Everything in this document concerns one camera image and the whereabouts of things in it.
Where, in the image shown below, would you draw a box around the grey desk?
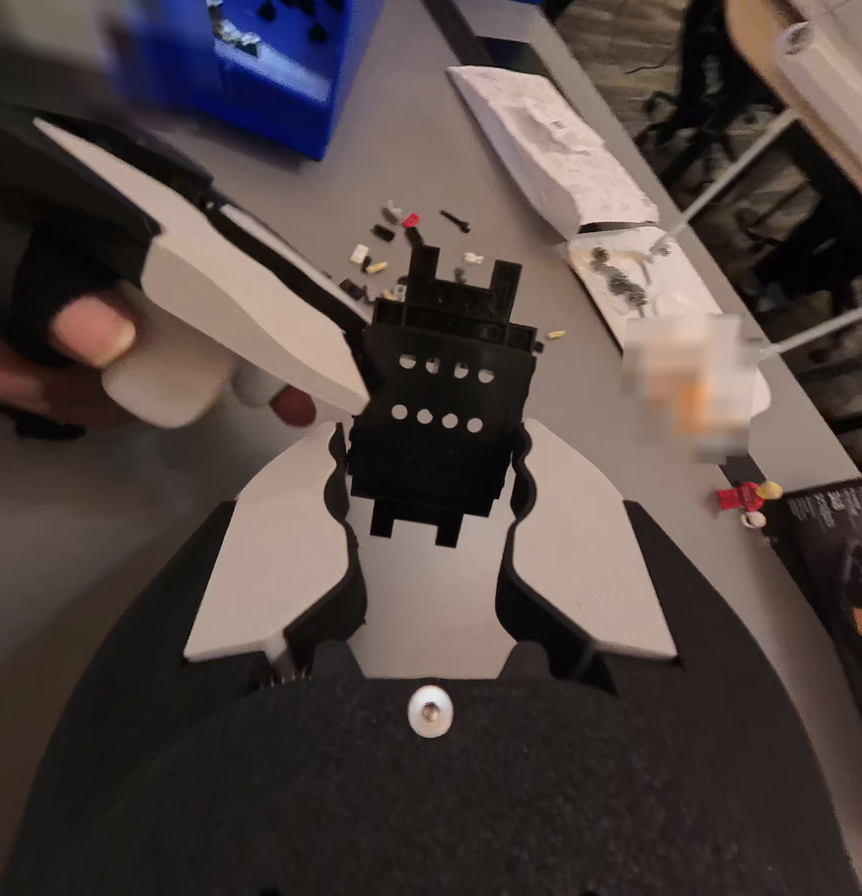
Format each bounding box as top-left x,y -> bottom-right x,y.
0,0 -> 862,876

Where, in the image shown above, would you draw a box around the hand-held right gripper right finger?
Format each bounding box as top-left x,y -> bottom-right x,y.
497,418 -> 678,674

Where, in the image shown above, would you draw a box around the toy car box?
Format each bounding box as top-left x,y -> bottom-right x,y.
767,476 -> 862,694

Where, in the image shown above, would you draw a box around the red toy minifigure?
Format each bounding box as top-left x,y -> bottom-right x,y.
715,478 -> 784,531

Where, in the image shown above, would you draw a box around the scattered small toy bricks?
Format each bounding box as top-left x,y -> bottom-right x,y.
322,203 -> 568,342

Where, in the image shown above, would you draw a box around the white printed paper bag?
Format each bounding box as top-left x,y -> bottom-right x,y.
447,65 -> 661,240

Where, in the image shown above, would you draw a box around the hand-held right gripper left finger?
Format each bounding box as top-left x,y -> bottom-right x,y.
183,420 -> 367,666

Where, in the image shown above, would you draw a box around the person's left hand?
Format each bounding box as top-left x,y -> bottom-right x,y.
0,294 -> 318,434

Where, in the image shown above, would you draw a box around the heap of toy bricks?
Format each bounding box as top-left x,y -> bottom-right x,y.
210,0 -> 348,58

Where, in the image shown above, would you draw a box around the small dark toy parts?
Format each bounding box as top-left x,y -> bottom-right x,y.
588,244 -> 650,307

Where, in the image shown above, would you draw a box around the black toy car chassis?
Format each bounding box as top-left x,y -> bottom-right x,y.
347,245 -> 544,548

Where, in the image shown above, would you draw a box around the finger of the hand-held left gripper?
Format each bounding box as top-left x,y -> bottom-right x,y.
35,118 -> 373,420
205,199 -> 373,330

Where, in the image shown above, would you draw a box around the blue plastic bin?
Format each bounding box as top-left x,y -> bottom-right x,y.
119,0 -> 362,163

